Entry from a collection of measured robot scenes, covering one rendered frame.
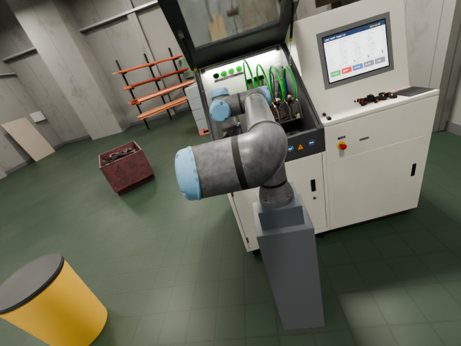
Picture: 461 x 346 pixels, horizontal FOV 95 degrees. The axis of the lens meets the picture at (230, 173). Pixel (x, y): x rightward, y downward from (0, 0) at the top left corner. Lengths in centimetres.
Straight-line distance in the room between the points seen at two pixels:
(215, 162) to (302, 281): 92
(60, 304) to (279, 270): 139
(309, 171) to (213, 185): 117
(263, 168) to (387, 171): 151
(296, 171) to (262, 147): 110
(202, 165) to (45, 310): 161
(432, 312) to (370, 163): 89
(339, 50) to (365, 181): 91
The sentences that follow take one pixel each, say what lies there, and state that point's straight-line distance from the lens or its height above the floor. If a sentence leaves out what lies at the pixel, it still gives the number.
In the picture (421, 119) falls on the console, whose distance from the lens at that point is 182.
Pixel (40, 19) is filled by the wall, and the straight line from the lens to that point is 1055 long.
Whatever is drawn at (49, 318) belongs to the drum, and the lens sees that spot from 193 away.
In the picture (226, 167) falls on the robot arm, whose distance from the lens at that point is 40.
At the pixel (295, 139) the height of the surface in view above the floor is 93.
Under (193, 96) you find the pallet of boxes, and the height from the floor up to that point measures 91.
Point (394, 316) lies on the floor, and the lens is 170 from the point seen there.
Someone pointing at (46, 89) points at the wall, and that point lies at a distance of 1215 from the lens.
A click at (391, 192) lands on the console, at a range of 199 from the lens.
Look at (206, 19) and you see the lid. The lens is 145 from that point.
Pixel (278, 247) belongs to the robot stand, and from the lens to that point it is 100.
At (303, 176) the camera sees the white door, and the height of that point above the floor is 64.
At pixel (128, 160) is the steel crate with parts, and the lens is 374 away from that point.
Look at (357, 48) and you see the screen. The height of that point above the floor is 130.
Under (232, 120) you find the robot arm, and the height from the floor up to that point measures 125.
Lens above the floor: 148
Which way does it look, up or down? 28 degrees down
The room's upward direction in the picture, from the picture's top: 17 degrees counter-clockwise
